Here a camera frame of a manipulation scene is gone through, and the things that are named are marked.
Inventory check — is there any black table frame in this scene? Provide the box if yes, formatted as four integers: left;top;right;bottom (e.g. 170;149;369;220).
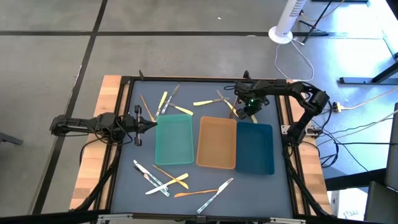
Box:
68;70;333;224

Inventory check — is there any black tripod stand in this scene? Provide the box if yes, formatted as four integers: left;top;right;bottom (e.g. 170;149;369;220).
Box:
298;0;333;44

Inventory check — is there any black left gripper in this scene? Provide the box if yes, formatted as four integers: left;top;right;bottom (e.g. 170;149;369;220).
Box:
123;105;158;147

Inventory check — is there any black desk leg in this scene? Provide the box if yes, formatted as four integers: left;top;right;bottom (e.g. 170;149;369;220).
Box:
338;60;398;85

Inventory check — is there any beige floor cable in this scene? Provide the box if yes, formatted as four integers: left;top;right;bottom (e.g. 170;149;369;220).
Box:
341;86;398;111

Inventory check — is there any blue-grey table mat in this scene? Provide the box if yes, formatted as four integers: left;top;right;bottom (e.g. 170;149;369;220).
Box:
110;79;295;219

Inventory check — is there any grey floor cable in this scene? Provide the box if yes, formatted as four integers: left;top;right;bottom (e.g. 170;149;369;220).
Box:
316;109;398;147

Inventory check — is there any dark grey chair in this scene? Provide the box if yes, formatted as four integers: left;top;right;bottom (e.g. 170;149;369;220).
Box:
363;102;398;224

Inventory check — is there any white tower fan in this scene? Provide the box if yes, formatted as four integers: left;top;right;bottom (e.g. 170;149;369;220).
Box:
268;0;308;45

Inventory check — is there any teal plastic bin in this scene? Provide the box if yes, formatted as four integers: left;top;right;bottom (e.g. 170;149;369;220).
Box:
154;113;195;166

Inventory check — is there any dark blue plastic bin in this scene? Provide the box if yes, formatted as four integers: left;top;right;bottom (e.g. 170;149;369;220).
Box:
234;121;275;175

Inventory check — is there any black base cable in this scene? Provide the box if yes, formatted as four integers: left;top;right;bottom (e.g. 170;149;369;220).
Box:
79;136;108;166

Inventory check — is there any black floor cable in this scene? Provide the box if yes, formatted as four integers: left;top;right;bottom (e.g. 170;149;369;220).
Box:
334;141;398;146

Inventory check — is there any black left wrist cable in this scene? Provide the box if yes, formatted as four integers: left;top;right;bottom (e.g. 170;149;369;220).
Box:
91;124;135;147

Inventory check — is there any orange plastic bin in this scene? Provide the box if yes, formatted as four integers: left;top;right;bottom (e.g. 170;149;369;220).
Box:
195;116;238;170

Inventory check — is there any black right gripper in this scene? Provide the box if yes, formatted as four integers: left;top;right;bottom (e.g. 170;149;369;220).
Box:
234;80;271;120

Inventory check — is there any white fan cable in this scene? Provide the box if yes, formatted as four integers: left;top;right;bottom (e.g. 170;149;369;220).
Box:
274;37;315;83

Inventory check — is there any orange floor cable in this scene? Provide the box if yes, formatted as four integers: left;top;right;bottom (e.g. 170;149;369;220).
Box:
299;0;346;22

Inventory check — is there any silver metal bracket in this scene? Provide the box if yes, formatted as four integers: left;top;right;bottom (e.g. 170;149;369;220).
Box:
97;213;134;223
269;217;307;224

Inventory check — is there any white cardboard box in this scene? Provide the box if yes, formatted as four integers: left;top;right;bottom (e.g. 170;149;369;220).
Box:
329;189;368;222

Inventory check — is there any dark grey chair foot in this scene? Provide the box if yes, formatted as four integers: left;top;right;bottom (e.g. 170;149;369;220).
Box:
0;131;24;146

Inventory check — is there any black floor beam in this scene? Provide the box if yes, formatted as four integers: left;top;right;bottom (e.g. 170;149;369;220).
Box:
325;167;388;192

